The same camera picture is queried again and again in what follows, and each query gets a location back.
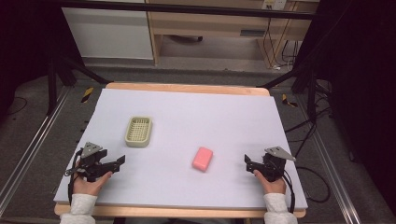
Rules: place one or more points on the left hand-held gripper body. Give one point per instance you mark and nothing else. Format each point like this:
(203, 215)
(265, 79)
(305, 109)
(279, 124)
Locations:
(92, 161)

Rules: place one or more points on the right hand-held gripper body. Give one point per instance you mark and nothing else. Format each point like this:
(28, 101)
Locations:
(273, 165)

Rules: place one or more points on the person's right hand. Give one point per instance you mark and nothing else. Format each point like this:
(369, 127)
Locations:
(272, 183)

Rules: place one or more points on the person's left hand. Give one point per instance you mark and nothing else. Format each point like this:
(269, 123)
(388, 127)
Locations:
(90, 185)

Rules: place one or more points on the beige soap dish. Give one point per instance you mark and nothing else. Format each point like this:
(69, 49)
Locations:
(138, 131)

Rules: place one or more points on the pink soap bar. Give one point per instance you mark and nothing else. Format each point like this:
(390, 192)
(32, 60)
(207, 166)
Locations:
(202, 159)

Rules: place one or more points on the yellow black striped tape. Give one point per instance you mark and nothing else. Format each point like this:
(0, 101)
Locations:
(289, 100)
(87, 94)

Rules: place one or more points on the white foam mat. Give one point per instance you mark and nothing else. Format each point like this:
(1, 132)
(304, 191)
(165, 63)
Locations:
(186, 130)

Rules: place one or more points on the wooden table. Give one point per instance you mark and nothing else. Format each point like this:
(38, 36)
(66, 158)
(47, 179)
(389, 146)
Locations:
(186, 88)

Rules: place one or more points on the white cabinet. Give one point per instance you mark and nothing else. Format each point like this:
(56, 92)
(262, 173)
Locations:
(109, 31)

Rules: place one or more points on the wooden desk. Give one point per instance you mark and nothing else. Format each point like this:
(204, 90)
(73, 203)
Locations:
(218, 28)

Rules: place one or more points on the aluminium rail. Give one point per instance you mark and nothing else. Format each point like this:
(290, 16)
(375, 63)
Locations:
(28, 149)
(333, 174)

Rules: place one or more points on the black metal frame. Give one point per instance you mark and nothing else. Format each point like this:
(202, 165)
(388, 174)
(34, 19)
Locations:
(186, 7)

